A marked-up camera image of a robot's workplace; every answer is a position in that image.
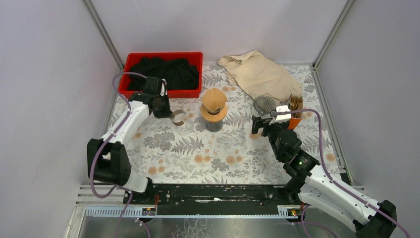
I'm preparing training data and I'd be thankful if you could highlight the grey ribbed glass dripper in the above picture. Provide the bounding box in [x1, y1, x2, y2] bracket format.
[253, 95, 276, 116]

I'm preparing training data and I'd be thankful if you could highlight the orange coffee filter box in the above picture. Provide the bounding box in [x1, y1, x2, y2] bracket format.
[287, 94, 304, 130]

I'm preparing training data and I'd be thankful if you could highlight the brown paper coffee filter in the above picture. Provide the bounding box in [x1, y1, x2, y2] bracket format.
[202, 88, 227, 115]

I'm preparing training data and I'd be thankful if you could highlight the glass coffee carafe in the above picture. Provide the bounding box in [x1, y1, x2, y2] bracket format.
[205, 120, 223, 132]

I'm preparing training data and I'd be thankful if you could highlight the light wooden ring holder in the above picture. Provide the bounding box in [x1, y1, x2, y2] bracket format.
[200, 105, 228, 123]

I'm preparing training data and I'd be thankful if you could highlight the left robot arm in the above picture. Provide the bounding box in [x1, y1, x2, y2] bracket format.
[87, 75, 172, 204]

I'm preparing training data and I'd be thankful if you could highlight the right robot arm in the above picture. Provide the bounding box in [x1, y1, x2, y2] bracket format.
[252, 117, 397, 238]

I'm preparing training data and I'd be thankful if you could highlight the black cloth in bin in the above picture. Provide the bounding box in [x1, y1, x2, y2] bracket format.
[129, 57, 199, 91]

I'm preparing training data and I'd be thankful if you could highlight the red plastic bin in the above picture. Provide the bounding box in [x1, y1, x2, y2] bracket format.
[124, 52, 203, 98]

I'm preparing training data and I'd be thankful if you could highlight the beige cloth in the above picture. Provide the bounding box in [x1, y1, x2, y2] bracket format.
[217, 50, 303, 103]

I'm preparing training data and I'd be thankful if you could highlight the floral patterned table mat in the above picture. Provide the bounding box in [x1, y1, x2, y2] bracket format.
[104, 64, 343, 185]

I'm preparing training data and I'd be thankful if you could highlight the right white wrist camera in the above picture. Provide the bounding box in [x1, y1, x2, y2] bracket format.
[269, 105, 292, 124]

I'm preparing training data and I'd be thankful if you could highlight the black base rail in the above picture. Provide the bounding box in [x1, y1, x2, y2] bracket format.
[123, 183, 303, 216]

